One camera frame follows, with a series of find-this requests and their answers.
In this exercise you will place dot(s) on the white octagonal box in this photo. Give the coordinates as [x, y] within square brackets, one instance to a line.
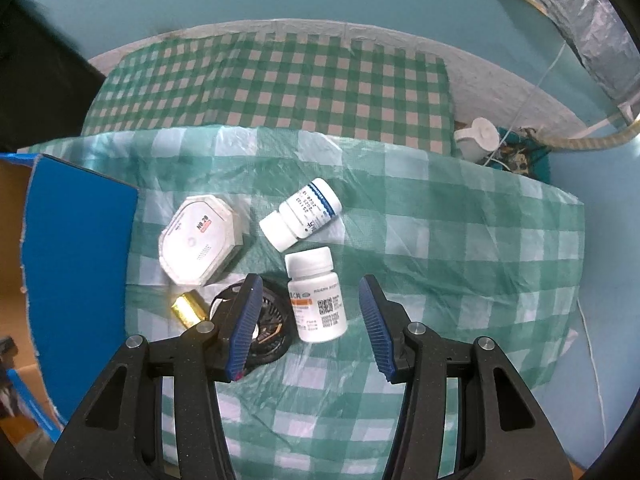
[200, 240]

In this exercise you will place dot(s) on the blue-edged cardboard box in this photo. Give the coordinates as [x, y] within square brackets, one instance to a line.
[80, 270]

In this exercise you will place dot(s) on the black round fan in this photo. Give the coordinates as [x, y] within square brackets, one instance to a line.
[272, 330]

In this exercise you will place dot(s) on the gold and pink tube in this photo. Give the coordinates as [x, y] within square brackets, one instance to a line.
[189, 310]

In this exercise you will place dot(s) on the silver foil curtain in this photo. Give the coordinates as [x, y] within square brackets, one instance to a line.
[595, 25]

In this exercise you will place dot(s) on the black hanging clothes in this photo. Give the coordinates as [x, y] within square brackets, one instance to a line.
[35, 85]

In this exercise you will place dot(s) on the green checkered blanket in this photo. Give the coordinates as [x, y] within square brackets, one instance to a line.
[275, 90]

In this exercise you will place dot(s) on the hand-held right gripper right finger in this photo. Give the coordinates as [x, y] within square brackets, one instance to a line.
[375, 325]

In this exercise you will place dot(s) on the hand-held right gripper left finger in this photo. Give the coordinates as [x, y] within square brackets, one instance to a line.
[245, 325]

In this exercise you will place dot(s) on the green checkered plastic tablecloth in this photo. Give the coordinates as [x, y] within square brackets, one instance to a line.
[450, 260]

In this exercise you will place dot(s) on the white bottle orange label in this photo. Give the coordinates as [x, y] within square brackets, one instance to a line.
[315, 305]

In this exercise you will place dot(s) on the white bottle blue label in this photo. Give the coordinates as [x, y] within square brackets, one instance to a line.
[300, 215]

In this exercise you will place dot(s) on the dark patterned cloth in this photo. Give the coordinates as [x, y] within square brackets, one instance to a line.
[520, 160]

